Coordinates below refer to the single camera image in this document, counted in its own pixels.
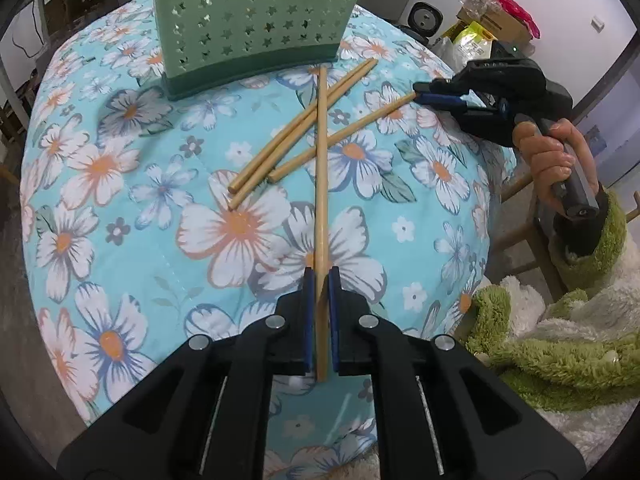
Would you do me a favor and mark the person's right hand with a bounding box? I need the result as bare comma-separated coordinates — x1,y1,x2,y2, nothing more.
514,119,596,213

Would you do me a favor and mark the yellow green packet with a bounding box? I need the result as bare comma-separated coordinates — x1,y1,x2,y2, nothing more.
449,22,497,62

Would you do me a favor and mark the round black white appliance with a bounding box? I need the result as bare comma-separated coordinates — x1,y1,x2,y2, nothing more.
409,1,444,37

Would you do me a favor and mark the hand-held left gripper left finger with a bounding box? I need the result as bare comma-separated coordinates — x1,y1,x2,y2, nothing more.
56,267,317,480

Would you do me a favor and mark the wooden chair frame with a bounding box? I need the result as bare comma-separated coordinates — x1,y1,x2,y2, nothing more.
492,170,568,306

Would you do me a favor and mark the green perforated utensil holder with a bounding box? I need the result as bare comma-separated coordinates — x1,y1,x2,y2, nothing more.
149,0,375,102

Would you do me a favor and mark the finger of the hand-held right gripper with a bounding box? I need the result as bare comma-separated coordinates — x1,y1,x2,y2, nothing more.
412,76,481,97
419,93,511,117

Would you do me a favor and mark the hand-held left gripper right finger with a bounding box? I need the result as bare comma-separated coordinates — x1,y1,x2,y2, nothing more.
327,266,587,480

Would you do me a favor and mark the open cardboard box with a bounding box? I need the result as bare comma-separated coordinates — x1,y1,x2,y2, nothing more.
454,4,532,47

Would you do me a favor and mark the blue floral blanket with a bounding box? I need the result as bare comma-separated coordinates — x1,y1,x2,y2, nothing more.
20,0,518,480

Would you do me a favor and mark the white green fleece robe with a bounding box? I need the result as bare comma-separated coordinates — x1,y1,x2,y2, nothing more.
464,260,640,462

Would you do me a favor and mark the person's right forearm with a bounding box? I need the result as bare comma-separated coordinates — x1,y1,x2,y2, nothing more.
547,182,629,302

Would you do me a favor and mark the red plastic bag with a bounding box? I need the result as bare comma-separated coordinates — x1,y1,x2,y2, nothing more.
491,0,542,39

